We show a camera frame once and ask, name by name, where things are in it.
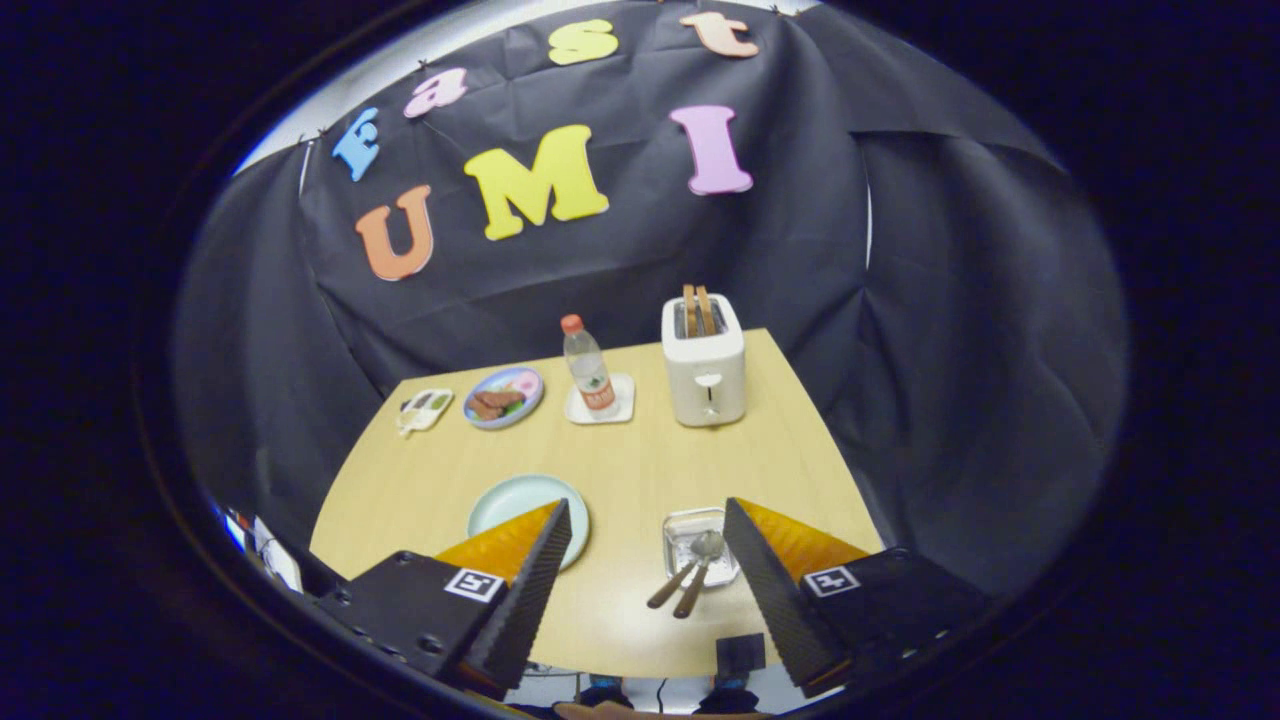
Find clear water bottle red cap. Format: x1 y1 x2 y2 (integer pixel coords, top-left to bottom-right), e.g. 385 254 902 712
560 314 617 413

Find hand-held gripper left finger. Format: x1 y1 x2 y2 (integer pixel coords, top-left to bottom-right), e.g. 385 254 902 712
318 498 573 699

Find white toaster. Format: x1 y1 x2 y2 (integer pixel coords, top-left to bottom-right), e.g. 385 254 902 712
661 293 747 429

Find white flat panel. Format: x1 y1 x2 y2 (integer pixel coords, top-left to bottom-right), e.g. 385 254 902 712
250 515 304 593

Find metal fork wooden handle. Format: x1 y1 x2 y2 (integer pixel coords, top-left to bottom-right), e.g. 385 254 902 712
647 540 706 610

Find white square coaster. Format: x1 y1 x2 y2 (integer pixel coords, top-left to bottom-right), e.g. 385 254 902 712
565 373 636 426

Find light green plate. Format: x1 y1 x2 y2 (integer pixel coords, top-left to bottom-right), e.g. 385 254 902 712
467 474 591 571

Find white divided sauce dish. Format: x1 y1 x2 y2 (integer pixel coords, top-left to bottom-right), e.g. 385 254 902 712
396 388 455 438

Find clear perforated drain basket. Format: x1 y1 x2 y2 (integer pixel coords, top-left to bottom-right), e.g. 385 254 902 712
662 507 741 589

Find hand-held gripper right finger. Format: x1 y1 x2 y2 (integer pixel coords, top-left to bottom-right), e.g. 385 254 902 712
722 497 991 699

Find metal spoon wooden handle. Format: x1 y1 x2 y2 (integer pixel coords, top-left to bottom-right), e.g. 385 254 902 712
673 530 725 620

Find blue patterned plate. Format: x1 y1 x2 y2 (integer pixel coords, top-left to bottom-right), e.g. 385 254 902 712
462 366 545 431

